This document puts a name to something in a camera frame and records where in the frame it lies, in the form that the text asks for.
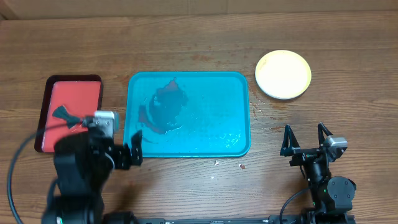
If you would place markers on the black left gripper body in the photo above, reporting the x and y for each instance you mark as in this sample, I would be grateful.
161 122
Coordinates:
120 157

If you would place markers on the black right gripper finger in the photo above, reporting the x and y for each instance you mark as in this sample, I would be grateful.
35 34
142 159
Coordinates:
290 144
322 132

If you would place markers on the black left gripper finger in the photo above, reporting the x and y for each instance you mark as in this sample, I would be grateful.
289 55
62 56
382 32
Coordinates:
73 120
135 149

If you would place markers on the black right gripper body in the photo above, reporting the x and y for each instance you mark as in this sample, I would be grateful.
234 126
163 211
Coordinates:
313 169

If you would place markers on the yellow round plate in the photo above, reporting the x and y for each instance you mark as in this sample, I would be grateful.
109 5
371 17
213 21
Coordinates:
283 74

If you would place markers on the green and pink sponge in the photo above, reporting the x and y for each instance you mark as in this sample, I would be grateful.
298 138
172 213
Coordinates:
62 113

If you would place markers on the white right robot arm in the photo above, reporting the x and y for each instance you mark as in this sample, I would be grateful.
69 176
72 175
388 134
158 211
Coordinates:
332 196

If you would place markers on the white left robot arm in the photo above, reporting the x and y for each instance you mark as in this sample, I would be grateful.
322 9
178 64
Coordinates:
84 162

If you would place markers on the dark tray with red liquid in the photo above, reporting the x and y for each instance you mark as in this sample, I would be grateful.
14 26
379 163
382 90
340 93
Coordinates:
81 95

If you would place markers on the teal plastic tray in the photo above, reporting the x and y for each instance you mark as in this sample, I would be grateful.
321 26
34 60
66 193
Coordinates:
189 114

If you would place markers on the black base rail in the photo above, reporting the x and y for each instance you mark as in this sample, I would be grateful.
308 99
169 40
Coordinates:
272 219

